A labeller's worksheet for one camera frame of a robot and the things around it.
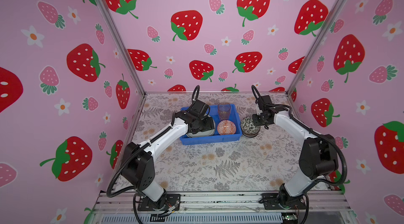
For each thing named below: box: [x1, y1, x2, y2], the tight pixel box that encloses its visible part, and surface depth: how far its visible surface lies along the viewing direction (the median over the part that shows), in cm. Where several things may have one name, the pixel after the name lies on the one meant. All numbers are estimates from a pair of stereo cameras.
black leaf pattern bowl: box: [240, 116, 261, 138], surface depth 95 cm
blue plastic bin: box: [179, 104, 243, 146], surface depth 97 cm
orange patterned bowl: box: [216, 119, 237, 136], surface depth 100 cm
